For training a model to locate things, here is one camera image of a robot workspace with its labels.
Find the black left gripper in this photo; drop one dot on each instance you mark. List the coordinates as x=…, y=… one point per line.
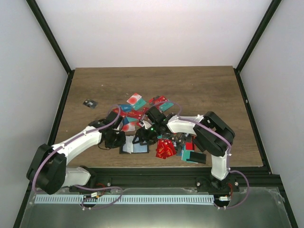
x=121, y=142

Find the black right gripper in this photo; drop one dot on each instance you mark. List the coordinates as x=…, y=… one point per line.
x=143, y=137

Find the black leather card holder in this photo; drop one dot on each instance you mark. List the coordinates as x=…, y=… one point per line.
x=130, y=148

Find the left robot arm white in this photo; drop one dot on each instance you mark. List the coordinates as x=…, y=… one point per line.
x=49, y=169

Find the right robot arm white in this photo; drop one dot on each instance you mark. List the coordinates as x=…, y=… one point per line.
x=210, y=133

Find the red VIP card bottom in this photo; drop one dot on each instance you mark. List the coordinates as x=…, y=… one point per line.
x=165, y=149

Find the blue card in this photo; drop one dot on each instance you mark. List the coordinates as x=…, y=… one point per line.
x=126, y=107

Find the teal card top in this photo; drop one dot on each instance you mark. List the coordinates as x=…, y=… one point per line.
x=139, y=104

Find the teal card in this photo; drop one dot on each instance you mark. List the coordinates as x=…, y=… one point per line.
x=139, y=104
x=165, y=106

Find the teal card right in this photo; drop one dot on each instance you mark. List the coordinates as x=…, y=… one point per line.
x=165, y=106

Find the white card red circle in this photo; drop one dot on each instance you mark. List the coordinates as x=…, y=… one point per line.
x=134, y=99

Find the black VIP card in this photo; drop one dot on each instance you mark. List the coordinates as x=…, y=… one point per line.
x=90, y=103

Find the black box on cards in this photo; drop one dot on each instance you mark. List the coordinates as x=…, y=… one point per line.
x=197, y=157

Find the black front rail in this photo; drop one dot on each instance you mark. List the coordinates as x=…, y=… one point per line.
x=193, y=177

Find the light blue slotted cable duct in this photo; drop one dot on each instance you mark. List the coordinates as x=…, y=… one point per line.
x=126, y=199

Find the black frame post left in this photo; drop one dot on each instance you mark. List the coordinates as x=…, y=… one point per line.
x=49, y=34

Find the black frame post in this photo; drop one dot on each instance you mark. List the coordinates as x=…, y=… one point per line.
x=274, y=4
x=49, y=34

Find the black frame post right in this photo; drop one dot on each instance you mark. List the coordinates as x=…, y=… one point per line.
x=274, y=4

